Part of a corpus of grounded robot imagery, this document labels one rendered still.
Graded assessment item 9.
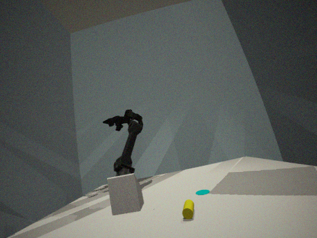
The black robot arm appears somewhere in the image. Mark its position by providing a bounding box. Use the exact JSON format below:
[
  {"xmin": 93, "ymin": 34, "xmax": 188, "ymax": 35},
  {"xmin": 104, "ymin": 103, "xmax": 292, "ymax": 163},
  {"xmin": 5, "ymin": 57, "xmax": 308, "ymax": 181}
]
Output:
[{"xmin": 113, "ymin": 109, "xmax": 143, "ymax": 176}]

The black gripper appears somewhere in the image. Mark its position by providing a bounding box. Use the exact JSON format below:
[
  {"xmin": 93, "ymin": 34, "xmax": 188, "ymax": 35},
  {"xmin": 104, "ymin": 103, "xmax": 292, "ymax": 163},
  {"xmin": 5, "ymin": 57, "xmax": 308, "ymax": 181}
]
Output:
[{"xmin": 103, "ymin": 116, "xmax": 122, "ymax": 126}]

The cyan circle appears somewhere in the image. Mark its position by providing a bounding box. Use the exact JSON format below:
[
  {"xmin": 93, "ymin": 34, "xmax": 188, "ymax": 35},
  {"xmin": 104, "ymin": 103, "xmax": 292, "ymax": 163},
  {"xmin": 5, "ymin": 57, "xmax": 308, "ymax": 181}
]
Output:
[{"xmin": 196, "ymin": 190, "xmax": 210, "ymax": 195}]

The yellow cylinder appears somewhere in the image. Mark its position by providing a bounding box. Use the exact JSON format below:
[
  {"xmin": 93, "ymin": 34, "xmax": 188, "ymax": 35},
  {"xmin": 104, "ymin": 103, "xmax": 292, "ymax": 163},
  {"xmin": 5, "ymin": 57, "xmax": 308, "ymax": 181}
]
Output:
[{"xmin": 183, "ymin": 199, "xmax": 194, "ymax": 219}]

